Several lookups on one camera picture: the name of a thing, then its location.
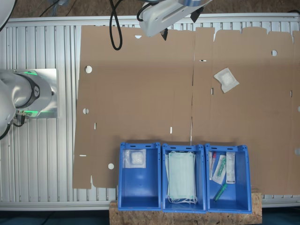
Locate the cotton pad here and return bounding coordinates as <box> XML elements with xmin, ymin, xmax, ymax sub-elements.
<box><xmin>213</xmin><ymin>67</ymin><xmax>240</xmax><ymax>94</ymax></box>
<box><xmin>123</xmin><ymin>149</ymin><xmax>147</xmax><ymax>169</ymax></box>

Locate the black base cable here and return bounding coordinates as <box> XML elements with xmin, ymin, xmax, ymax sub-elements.
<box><xmin>0</xmin><ymin>112</ymin><xmax>26</xmax><ymax>141</ymax></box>

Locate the loose green syringe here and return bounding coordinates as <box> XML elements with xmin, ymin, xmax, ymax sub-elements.
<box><xmin>213</xmin><ymin>183</ymin><xmax>228</xmax><ymax>202</ymax></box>

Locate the brown cardboard sheet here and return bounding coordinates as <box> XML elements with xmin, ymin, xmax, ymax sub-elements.
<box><xmin>72</xmin><ymin>25</ymin><xmax>196</xmax><ymax>189</ymax></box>
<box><xmin>191</xmin><ymin>27</ymin><xmax>300</xmax><ymax>195</ymax></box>

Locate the white printed flat packet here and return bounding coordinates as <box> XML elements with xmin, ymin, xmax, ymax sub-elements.
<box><xmin>226</xmin><ymin>151</ymin><xmax>236</xmax><ymax>185</ymax></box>

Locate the wooden chipboard block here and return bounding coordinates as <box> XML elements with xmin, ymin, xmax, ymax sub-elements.
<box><xmin>109</xmin><ymin>186</ymin><xmax>263</xmax><ymax>225</ymax></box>

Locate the red-capped tube in packet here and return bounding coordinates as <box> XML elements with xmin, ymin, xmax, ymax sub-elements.
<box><xmin>209</xmin><ymin>151</ymin><xmax>218</xmax><ymax>181</ymax></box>

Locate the blue plastic bin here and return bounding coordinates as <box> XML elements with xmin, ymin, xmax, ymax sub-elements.
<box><xmin>205</xmin><ymin>143</ymin><xmax>253</xmax><ymax>214</ymax></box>
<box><xmin>118</xmin><ymin>142</ymin><xmax>162</xmax><ymax>211</ymax></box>
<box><xmin>161</xmin><ymin>143</ymin><xmax>207</xmax><ymax>213</ymax></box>

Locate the white surgical face mask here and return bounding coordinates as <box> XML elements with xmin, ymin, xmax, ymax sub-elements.
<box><xmin>168</xmin><ymin>151</ymin><xmax>197</xmax><ymax>204</ymax></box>
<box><xmin>165</xmin><ymin>151</ymin><xmax>171</xmax><ymax>196</ymax></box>

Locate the green syringe in clear packet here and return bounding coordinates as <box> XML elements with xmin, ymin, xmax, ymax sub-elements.
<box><xmin>212</xmin><ymin>154</ymin><xmax>227</xmax><ymax>185</ymax></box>

